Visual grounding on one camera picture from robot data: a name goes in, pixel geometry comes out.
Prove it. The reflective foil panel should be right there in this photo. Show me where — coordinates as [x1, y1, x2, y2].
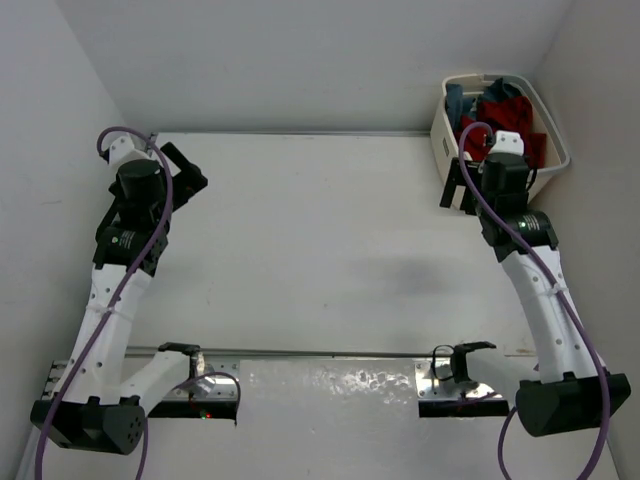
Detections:
[240, 358, 417, 420]

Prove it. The cream laundry basket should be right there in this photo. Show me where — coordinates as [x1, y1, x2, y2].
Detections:
[431, 74, 570, 197]

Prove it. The blue t shirt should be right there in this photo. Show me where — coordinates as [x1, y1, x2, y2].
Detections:
[445, 78, 521, 130]

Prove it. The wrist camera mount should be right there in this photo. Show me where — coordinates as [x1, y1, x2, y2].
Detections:
[488, 130, 525, 157]
[102, 133, 150, 171]

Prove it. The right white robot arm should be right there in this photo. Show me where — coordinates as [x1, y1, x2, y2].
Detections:
[440, 153, 631, 437]

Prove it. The red t shirt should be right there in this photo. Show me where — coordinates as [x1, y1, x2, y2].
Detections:
[454, 96, 547, 169]

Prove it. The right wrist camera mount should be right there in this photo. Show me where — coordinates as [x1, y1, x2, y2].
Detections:
[488, 130, 525, 157]

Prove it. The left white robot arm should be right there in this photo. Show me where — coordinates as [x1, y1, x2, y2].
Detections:
[30, 135, 208, 455]

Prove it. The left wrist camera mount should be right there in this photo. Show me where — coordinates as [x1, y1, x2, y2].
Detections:
[102, 133, 150, 171]

